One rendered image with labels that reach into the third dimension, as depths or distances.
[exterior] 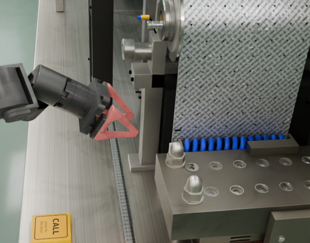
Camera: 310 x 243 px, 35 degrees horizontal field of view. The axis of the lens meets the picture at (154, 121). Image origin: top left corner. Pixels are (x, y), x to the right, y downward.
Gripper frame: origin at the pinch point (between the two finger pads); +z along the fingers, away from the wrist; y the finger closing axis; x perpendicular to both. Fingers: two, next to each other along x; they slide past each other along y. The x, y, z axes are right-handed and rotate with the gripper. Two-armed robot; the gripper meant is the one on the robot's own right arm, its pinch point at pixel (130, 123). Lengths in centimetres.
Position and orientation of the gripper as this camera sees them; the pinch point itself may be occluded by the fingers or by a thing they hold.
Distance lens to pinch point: 91.1
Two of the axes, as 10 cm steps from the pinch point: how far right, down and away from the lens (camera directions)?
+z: 8.2, 3.9, 4.2
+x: 5.4, -7.5, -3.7
